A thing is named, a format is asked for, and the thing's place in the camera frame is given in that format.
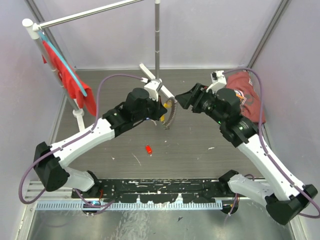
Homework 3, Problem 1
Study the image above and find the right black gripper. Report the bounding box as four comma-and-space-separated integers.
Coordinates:
175, 82, 226, 125

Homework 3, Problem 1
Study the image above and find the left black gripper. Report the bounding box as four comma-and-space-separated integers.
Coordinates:
133, 92, 167, 124

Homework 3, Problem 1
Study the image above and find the large keyring with yellow handle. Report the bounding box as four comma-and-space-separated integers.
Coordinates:
159, 97, 178, 130

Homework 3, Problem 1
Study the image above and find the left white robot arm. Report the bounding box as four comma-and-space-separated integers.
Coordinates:
34, 88, 167, 198

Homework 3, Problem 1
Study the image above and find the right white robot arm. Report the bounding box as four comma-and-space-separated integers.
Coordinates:
175, 83, 318, 225

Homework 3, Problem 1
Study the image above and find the red key tag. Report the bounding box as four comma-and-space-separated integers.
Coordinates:
145, 145, 153, 156

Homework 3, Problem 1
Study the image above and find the folded maroon t-shirt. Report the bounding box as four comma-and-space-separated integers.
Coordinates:
226, 71, 261, 125

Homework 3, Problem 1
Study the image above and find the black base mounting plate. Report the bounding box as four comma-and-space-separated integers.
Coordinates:
71, 178, 235, 204

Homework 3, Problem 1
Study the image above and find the blue clothes hanger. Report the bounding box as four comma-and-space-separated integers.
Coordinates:
37, 30, 87, 97

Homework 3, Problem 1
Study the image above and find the metal clothes rack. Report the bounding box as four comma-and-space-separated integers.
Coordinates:
21, 0, 179, 133

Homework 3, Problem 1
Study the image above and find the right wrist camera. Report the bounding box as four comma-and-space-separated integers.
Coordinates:
206, 70, 227, 93

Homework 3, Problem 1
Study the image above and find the slotted cable duct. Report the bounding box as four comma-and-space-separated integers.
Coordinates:
35, 198, 223, 212

